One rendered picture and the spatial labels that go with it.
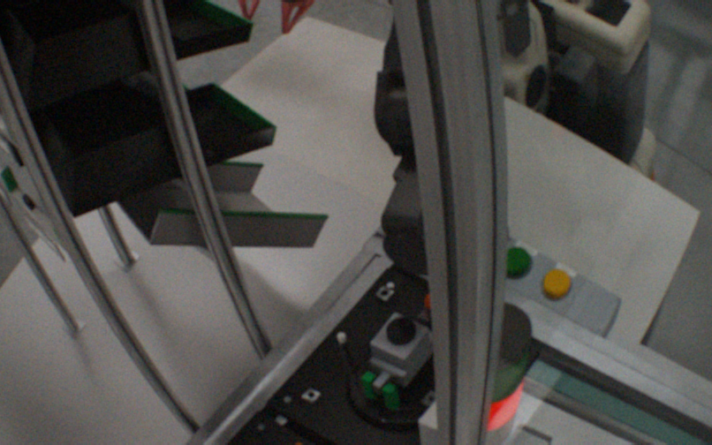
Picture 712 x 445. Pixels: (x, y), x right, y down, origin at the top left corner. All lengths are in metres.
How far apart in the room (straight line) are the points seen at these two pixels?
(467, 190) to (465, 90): 0.06
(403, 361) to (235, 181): 0.37
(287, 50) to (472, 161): 1.27
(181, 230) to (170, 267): 0.38
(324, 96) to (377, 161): 0.18
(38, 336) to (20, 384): 0.11
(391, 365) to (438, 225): 0.56
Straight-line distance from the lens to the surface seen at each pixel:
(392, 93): 0.79
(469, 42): 0.30
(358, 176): 1.35
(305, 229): 1.08
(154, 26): 0.72
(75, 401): 1.26
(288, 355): 1.07
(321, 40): 1.60
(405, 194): 0.78
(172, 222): 0.92
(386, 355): 0.91
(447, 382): 0.50
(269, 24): 3.12
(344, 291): 1.11
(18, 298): 1.43
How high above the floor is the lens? 1.87
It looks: 51 degrees down
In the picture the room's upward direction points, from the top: 11 degrees counter-clockwise
